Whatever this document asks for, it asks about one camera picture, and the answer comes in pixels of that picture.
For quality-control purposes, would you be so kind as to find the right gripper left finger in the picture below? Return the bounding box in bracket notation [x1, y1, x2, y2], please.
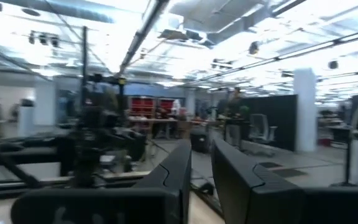
[132, 139, 193, 224]

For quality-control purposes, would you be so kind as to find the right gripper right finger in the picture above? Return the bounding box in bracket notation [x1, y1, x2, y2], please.
[211, 138, 306, 224]

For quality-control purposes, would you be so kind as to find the black mat striped orange edge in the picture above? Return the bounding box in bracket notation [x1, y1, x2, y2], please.
[258, 161, 307, 179]

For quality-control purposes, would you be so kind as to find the red bin rack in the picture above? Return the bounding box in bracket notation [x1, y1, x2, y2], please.
[157, 98, 177, 114]
[129, 96, 157, 119]

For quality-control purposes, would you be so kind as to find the black computer tower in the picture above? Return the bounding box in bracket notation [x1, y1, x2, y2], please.
[190, 132, 210, 153]

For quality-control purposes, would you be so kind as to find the wooden workbench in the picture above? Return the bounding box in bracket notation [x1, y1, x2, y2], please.
[129, 116, 198, 139]

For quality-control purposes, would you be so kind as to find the black standing desk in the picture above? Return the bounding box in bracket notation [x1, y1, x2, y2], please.
[219, 118, 251, 147]

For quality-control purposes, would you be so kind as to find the white office chair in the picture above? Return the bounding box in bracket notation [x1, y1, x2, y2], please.
[249, 113, 278, 144]

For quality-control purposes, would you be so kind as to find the person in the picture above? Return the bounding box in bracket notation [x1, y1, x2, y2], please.
[227, 86, 244, 121]

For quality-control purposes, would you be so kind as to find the black cable hook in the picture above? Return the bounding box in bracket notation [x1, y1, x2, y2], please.
[197, 182, 216, 196]

